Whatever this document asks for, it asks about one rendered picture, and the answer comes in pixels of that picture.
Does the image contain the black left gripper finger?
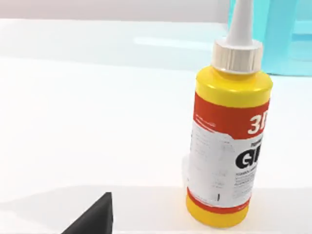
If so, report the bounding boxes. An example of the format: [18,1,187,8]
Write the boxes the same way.
[60,192,115,234]

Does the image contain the yellow glue bottle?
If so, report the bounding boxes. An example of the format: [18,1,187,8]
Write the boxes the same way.
[185,0,273,223]

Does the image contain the light blue rack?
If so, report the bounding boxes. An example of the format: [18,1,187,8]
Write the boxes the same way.
[227,0,312,78]

